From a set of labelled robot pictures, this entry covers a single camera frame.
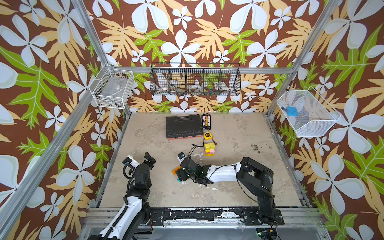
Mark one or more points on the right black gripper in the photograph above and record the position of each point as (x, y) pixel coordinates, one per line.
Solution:
(184, 169)

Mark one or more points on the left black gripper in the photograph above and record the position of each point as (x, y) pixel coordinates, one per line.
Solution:
(150, 165)

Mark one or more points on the orange bar block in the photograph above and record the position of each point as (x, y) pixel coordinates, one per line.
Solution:
(174, 171)

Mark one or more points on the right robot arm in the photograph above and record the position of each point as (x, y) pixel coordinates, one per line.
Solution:
(254, 179)

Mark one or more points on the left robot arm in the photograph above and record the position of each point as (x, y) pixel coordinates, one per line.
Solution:
(136, 208)

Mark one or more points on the yellow tape measure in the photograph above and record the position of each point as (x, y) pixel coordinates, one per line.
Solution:
(207, 136)

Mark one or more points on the black tool case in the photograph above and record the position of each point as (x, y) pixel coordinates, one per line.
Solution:
(184, 127)

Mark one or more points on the small black bit holder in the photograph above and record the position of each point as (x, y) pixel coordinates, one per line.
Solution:
(206, 121)

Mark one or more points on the blue object in basket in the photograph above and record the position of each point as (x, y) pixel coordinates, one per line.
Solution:
(290, 111)

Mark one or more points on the white mesh basket right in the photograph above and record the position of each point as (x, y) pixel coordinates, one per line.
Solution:
(316, 115)

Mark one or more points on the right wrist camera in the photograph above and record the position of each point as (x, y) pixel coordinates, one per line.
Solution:
(181, 156)

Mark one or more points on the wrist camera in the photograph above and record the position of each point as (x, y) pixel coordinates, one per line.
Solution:
(130, 161)
(181, 156)

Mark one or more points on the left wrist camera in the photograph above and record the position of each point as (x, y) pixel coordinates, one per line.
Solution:
(130, 161)

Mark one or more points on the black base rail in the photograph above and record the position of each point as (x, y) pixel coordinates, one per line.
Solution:
(247, 215)

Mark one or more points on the white wire basket left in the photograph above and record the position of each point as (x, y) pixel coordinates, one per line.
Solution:
(111, 88)

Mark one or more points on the black wire basket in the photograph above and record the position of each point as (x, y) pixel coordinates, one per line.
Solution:
(208, 79)

